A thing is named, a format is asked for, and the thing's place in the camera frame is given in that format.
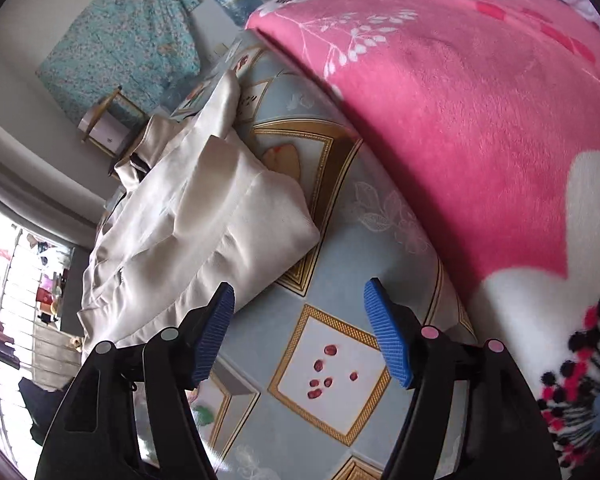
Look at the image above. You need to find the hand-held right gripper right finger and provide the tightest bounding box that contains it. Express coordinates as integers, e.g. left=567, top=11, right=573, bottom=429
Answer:
left=362, top=277, right=566, bottom=480

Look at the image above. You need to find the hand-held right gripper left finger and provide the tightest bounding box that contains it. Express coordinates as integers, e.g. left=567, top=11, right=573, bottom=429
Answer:
left=34, top=281, right=236, bottom=480

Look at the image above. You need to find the cream zip jacket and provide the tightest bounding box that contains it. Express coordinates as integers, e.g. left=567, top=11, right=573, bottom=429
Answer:
left=77, top=71, right=322, bottom=348

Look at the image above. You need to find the patterned blue tablecloth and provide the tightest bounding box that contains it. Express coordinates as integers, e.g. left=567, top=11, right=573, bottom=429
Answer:
left=172, top=27, right=481, bottom=480

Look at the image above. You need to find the dark grey board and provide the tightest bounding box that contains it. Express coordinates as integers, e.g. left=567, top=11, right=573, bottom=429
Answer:
left=60, top=245, right=95, bottom=311

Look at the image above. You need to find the pink floral blanket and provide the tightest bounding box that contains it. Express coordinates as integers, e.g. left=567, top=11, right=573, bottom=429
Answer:
left=245, top=0, right=600, bottom=480

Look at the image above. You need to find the grey curtain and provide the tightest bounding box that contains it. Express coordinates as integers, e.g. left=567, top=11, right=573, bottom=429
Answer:
left=0, top=105, right=116, bottom=251

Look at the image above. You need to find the wooden chair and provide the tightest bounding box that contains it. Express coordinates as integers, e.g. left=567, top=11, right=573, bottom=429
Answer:
left=80, top=86, right=151, bottom=176

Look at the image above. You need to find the blue water jug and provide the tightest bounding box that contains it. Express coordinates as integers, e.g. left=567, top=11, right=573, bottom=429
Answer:
left=209, top=0, right=263, bottom=28

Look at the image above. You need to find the teal floral wall cloth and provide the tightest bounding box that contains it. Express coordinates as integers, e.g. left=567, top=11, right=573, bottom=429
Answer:
left=36, top=0, right=203, bottom=126

